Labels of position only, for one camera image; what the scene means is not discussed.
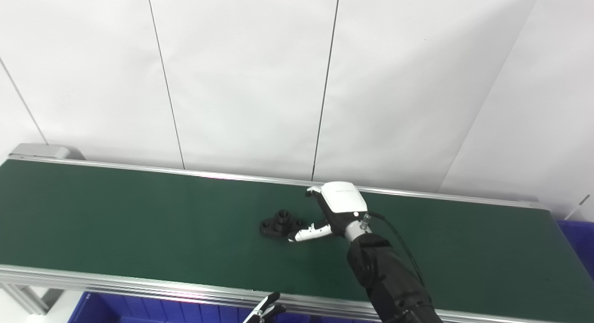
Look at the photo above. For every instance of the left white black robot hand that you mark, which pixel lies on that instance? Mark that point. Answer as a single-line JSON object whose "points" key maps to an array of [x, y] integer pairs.
{"points": [[267, 309]]}

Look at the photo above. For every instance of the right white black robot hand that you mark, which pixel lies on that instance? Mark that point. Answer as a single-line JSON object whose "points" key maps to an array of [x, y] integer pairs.
{"points": [[341, 202]]}

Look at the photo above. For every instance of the black flanged machine part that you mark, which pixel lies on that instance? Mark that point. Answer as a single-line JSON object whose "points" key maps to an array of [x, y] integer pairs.
{"points": [[278, 223]]}

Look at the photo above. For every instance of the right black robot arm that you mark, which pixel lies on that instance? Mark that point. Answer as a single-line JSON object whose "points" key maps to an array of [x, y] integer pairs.
{"points": [[390, 281]]}

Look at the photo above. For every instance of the green conveyor belt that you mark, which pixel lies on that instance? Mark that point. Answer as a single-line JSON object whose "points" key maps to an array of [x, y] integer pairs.
{"points": [[139, 286], [139, 221]]}

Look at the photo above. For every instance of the aluminium conveyor leg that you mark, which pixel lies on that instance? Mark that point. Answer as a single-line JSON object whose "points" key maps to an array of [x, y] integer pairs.
{"points": [[28, 299]]}

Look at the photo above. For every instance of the grey conveyor motor housing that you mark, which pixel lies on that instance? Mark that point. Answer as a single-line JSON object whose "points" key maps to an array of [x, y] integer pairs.
{"points": [[41, 151]]}

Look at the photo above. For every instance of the thin grey bracket rod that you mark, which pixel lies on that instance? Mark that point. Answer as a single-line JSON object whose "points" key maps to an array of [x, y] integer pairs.
{"points": [[580, 203]]}

